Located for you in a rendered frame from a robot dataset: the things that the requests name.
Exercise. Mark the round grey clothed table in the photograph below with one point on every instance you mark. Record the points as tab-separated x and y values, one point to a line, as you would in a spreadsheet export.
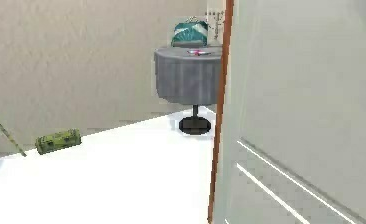
187	78

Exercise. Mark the small pink flat object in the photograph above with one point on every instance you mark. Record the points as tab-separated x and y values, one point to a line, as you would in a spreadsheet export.
198	52

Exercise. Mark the teal handbag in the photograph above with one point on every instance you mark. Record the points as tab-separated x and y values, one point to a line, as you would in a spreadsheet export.
190	33

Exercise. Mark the pale grey room door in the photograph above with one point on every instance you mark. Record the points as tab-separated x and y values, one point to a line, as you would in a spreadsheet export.
291	100

